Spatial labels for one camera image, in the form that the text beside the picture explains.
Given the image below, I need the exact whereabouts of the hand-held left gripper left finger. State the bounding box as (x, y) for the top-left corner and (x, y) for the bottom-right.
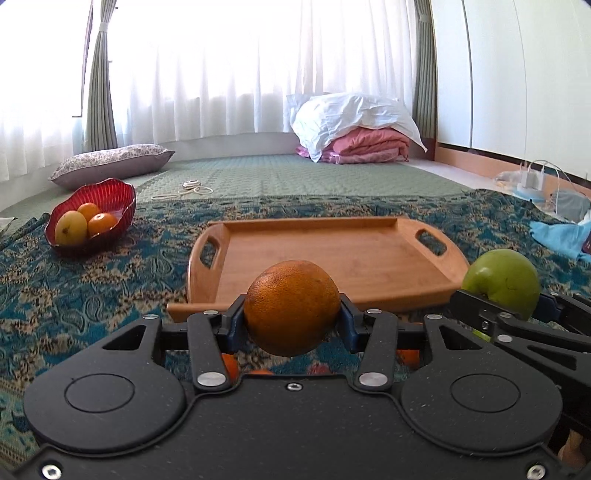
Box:
(99, 294), (252, 394)

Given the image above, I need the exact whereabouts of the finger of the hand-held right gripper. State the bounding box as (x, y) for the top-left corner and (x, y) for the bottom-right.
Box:
(449, 290), (591, 370)
(531, 292), (591, 335)

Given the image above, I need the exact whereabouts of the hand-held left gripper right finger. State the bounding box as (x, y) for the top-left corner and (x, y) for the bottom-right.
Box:
(337, 294), (481, 393)

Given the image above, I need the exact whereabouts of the green apple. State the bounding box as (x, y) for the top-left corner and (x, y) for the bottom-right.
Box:
(462, 249), (542, 342)

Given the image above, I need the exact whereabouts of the large orange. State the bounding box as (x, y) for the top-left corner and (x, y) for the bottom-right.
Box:
(243, 260), (342, 357)

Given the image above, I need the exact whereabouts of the wooden tray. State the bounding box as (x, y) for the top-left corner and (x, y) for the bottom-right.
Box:
(166, 216), (471, 324)

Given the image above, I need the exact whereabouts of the blue cloth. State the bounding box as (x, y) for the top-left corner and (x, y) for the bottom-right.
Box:
(529, 212), (591, 263)

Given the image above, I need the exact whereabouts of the grey cloth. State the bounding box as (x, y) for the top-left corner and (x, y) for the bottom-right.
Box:
(551, 188), (591, 223)

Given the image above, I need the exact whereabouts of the clear plastic bag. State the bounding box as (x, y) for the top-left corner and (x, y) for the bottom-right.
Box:
(495, 170), (527, 191)

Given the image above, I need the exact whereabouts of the teal patterned blanket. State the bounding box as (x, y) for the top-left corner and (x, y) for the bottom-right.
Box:
(0, 188), (591, 462)

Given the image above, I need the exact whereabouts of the green quilted mat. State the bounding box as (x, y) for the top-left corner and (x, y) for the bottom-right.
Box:
(0, 154), (467, 222)

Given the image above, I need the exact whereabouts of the red glass bowl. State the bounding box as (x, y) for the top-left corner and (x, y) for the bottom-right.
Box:
(45, 178), (137, 258)

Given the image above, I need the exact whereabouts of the pink folded blanket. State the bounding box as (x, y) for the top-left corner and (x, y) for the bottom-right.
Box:
(295, 128), (411, 164)

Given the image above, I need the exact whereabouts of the floral pillow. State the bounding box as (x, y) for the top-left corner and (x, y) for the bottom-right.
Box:
(48, 144), (176, 190)

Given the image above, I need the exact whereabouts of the white pillow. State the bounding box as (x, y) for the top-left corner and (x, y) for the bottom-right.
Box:
(286, 92), (428, 163)

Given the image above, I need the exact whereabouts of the white wardrobe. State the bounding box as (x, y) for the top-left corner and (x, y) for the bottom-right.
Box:
(429, 0), (591, 185)

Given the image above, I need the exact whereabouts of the grey-green drape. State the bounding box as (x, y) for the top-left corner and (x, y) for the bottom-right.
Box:
(412, 0), (438, 139)
(82, 0), (118, 153)

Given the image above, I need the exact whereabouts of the white sheer curtain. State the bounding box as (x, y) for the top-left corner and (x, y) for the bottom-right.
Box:
(0, 0), (432, 160)

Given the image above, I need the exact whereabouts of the white cable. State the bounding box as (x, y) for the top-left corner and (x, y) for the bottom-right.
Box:
(151, 179), (214, 200)

